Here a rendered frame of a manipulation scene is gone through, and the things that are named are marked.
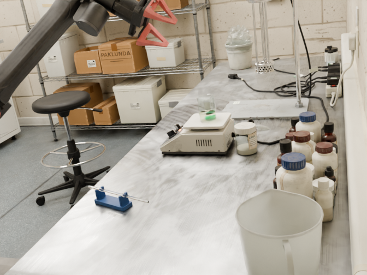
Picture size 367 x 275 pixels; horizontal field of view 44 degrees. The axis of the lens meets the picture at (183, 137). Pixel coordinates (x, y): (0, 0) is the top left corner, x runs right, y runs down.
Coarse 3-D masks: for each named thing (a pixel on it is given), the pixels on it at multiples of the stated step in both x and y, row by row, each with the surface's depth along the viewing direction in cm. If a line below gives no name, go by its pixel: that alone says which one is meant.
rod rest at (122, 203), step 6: (102, 186) 110; (96, 192) 109; (102, 192) 110; (126, 192) 105; (96, 198) 110; (102, 198) 110; (108, 198) 109; (114, 198) 109; (120, 198) 104; (126, 198) 105; (102, 204) 108; (108, 204) 107; (114, 204) 106; (120, 204) 105; (126, 204) 105; (132, 204) 106; (120, 210) 105
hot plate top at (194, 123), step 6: (198, 114) 137; (216, 114) 135; (222, 114) 134; (228, 114) 133; (192, 120) 132; (198, 120) 132; (216, 120) 130; (222, 120) 129; (186, 126) 128; (192, 126) 127; (198, 126) 127; (204, 126) 126; (210, 126) 125; (216, 126) 125; (222, 126) 125
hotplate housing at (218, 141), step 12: (228, 120) 134; (192, 132) 128; (204, 132) 127; (216, 132) 125; (228, 132) 129; (168, 144) 131; (180, 144) 130; (192, 144) 129; (204, 144) 127; (216, 144) 126; (228, 144) 129
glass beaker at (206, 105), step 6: (198, 96) 130; (204, 96) 131; (210, 96) 130; (198, 102) 128; (204, 102) 126; (210, 102) 126; (198, 108) 129; (204, 108) 127; (210, 108) 127; (204, 114) 128; (210, 114) 128; (204, 120) 129; (210, 120) 128
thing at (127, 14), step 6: (120, 0) 108; (126, 0) 108; (132, 0) 109; (144, 0) 108; (114, 6) 108; (120, 6) 108; (126, 6) 108; (132, 6) 108; (138, 6) 106; (114, 12) 110; (120, 12) 109; (126, 12) 108; (132, 12) 108; (138, 12) 105; (120, 18) 111; (126, 18) 109; (132, 18) 107; (132, 24) 109; (132, 30) 112; (132, 36) 113
